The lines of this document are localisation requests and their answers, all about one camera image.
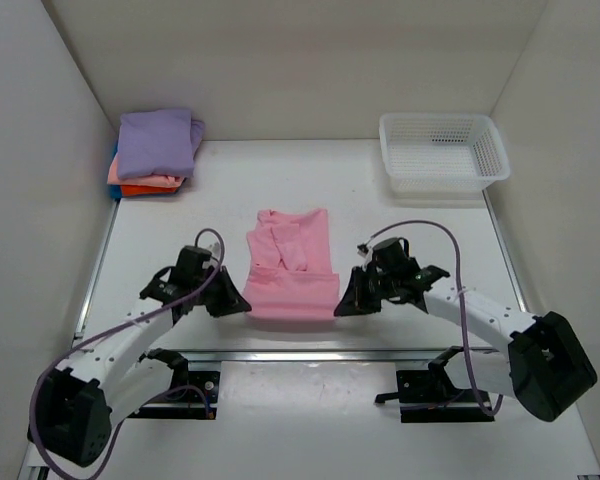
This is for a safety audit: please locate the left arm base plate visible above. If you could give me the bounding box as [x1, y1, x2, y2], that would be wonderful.
[130, 370, 221, 420]

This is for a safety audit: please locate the folded salmon t-shirt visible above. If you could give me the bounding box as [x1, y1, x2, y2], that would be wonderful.
[107, 154, 186, 188]

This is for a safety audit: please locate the white plastic basket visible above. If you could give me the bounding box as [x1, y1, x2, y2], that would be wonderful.
[379, 113, 511, 194]

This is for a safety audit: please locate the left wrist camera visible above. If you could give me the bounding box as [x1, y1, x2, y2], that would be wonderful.
[206, 242, 222, 257]

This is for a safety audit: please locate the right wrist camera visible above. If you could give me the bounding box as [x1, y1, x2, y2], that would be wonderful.
[356, 243, 372, 258]

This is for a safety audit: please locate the pink t-shirt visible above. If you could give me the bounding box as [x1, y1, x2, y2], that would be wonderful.
[243, 208, 340, 322]

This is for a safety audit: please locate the folded purple t-shirt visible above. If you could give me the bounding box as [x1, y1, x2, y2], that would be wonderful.
[117, 108, 206, 180]

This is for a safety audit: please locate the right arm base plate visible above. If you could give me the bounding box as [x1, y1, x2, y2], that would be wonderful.
[374, 369, 495, 424]

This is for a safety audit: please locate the aluminium table edge rail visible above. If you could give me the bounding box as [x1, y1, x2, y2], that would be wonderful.
[86, 200, 524, 362]

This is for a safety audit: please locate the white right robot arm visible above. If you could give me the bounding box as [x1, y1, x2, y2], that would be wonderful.
[334, 237, 598, 422]

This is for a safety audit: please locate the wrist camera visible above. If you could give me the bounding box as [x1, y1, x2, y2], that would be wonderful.
[356, 243, 372, 258]
[206, 242, 222, 257]

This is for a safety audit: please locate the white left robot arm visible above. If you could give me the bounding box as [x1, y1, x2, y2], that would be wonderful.
[27, 245, 251, 467]

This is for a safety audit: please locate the folded orange t-shirt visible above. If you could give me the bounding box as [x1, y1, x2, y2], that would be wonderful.
[120, 185, 180, 198]

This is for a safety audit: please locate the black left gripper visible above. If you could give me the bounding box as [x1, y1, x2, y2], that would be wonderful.
[195, 262, 251, 315]

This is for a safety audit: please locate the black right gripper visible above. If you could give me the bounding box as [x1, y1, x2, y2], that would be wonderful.
[335, 265, 399, 317]

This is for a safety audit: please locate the folded blue t-shirt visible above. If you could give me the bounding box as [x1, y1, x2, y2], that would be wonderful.
[107, 143, 123, 201]

